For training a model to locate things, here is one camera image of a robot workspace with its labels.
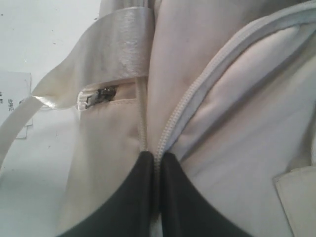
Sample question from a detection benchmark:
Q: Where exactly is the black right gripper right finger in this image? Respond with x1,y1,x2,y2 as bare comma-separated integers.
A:
160,153,250,237

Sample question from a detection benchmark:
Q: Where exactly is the beige duffel bag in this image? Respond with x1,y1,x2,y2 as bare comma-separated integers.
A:
0,0,316,237

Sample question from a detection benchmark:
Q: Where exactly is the white paper label tag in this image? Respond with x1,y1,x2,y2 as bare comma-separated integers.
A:
0,71,32,125

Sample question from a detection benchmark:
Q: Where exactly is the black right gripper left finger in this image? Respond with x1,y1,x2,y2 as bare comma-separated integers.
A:
60,151,154,237

